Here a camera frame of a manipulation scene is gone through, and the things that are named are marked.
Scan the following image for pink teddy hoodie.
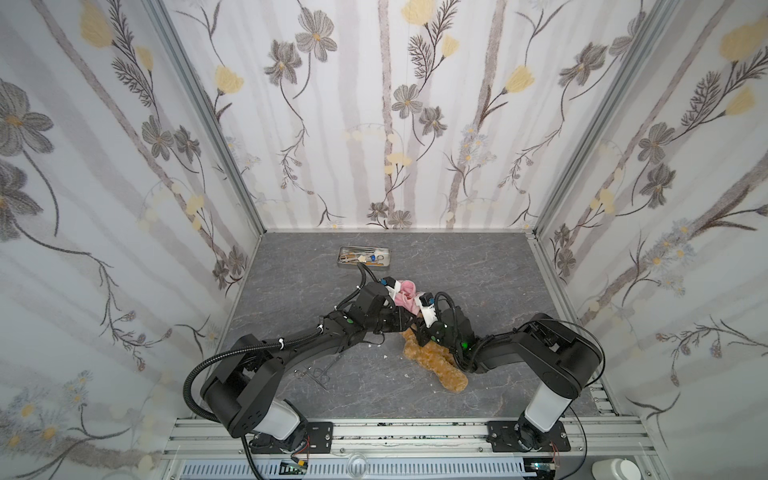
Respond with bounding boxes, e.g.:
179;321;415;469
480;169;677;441
394;280;421;316

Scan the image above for brown teddy bear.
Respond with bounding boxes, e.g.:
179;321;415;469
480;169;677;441
402;330;469;393

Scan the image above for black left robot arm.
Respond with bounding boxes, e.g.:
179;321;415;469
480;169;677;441
182;264;420;479

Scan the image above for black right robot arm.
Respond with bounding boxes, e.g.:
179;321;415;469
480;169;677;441
412;292;605;452

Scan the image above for metal instrument tray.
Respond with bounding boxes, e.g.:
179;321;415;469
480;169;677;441
337;246;391;268

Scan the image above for steel surgical scissors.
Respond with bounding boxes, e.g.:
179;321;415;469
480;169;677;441
293;352;345;391

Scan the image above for white round container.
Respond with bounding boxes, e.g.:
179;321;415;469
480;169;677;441
591;458;642;480

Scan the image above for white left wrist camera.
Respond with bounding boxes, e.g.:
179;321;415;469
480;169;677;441
380;277;403;301

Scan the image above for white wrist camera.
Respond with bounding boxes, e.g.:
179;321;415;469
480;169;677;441
419;292;438;328
380;277;403;301

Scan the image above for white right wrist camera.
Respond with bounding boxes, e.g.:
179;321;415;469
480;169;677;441
419;292;438;328

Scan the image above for white perforated cable duct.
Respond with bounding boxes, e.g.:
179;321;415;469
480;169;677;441
179;457;535;480

